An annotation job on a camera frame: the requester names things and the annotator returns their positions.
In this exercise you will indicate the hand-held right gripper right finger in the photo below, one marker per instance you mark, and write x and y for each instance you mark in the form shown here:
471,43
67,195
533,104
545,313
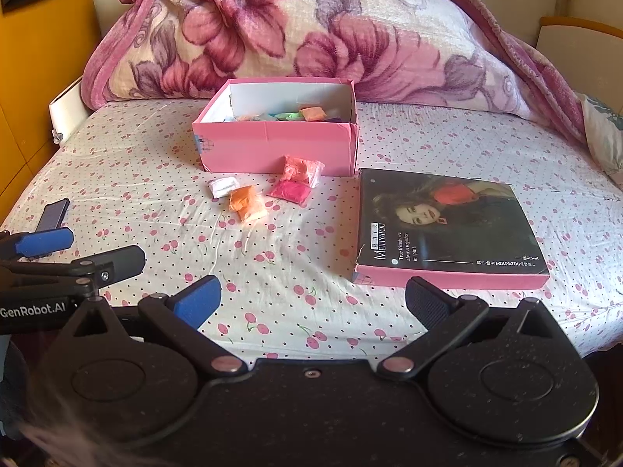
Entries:
428,304

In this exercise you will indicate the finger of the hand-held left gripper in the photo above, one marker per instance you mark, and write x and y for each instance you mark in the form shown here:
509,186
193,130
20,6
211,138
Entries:
114,261
46,243

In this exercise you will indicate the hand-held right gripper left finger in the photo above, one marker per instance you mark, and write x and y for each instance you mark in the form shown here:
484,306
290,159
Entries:
199,301

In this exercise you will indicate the dark magazine with woman cover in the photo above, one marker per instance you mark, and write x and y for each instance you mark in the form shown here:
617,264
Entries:
448,224

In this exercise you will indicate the orange clay packet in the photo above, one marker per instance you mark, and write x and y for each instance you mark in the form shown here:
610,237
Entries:
246,203

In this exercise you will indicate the white clay packet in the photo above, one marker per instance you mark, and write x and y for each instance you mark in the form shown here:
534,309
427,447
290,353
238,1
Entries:
223,188

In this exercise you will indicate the magenta clay packet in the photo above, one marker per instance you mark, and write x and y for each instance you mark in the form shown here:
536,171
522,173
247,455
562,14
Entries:
289,190

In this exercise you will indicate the salmon pink clay packet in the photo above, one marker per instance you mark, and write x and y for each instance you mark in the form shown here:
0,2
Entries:
299,168

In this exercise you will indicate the pink cardboard box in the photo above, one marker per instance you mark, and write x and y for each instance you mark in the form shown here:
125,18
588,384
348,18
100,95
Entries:
272,148

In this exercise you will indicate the black phone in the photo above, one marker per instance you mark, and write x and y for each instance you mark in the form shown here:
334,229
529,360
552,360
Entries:
52,214

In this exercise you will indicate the cherry print bedsheet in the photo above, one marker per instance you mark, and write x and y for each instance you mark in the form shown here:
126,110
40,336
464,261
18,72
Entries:
146,180

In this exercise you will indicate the orange wooden wardrobe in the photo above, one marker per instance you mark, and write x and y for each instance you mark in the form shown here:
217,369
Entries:
39,82

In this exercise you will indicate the pile of colourful clay packets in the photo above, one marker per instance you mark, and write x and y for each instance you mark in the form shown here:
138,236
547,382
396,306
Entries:
311,113

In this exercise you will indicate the small floral cloth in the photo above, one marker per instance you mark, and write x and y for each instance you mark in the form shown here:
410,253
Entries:
606,131

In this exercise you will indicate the pink floral blanket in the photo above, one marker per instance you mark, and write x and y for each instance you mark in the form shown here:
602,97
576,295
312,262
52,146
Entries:
292,34

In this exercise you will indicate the cream headboard with orange trim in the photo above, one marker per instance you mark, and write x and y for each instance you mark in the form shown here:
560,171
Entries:
579,58

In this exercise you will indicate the white bed frame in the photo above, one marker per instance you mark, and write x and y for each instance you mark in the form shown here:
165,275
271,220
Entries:
65,107

